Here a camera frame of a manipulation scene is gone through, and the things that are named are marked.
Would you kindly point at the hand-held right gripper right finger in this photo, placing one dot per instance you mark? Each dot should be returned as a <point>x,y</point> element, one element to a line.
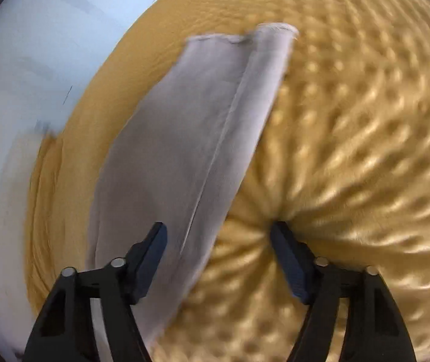
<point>288,260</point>

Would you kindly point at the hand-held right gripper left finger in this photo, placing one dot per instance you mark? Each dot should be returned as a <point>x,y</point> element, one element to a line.
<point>151,250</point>

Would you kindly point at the yellow dotted blanket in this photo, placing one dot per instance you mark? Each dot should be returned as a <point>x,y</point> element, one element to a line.
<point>351,139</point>

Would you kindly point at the grey pants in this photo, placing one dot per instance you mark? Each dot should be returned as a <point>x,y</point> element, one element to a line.
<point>184,139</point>

